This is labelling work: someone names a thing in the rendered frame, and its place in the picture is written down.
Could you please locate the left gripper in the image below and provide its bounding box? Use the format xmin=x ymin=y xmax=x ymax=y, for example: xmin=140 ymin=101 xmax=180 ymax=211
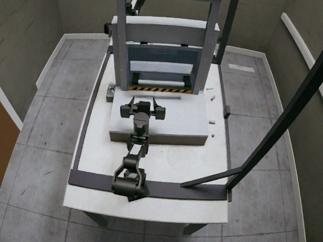
xmin=120 ymin=96 xmax=165 ymax=120

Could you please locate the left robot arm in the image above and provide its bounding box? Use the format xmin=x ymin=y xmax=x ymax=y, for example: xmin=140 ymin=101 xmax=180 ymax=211
xmin=111 ymin=101 xmax=151 ymax=198

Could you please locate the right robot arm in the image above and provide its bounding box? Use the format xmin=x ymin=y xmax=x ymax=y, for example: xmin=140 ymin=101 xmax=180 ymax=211
xmin=126 ymin=0 xmax=145 ymax=16

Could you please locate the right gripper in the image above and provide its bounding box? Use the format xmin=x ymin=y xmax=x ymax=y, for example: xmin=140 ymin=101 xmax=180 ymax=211
xmin=104 ymin=23 xmax=112 ymax=38

